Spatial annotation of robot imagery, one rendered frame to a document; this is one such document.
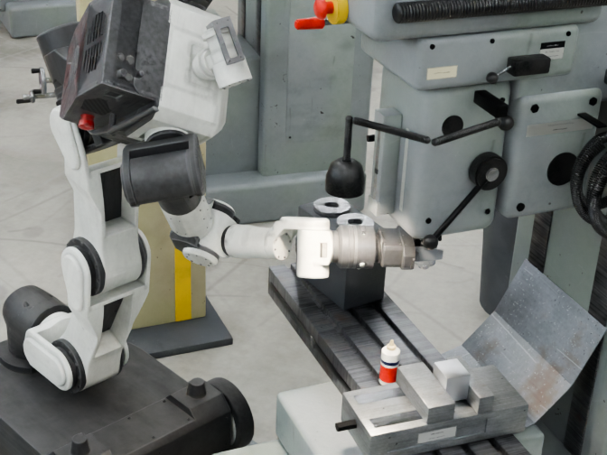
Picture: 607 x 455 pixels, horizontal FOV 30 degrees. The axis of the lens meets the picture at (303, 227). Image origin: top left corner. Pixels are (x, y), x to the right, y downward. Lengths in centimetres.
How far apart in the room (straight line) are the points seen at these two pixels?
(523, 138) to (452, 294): 250
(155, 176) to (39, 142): 380
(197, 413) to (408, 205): 97
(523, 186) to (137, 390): 127
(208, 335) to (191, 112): 211
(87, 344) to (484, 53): 128
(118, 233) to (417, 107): 85
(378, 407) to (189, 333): 201
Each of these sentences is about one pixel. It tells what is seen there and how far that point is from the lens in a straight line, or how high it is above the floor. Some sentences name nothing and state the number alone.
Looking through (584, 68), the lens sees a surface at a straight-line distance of 221.
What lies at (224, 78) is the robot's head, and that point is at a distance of 215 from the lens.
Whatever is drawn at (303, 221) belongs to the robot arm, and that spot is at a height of 130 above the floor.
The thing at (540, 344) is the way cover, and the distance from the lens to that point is 261.
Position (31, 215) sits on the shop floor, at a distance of 519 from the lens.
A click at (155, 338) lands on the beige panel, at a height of 3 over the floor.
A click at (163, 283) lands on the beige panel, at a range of 420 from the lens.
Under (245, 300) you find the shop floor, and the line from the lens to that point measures 449.
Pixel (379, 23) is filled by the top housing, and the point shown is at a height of 177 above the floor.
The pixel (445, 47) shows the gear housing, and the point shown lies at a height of 171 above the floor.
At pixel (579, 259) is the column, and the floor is 116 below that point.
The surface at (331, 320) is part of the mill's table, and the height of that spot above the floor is 89.
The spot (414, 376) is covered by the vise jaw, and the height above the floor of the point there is 101.
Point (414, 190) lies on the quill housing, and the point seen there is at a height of 142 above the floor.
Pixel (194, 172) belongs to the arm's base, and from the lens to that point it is 214.
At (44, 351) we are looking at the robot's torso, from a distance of 293.
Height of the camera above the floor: 233
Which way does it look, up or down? 28 degrees down
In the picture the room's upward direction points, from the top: 3 degrees clockwise
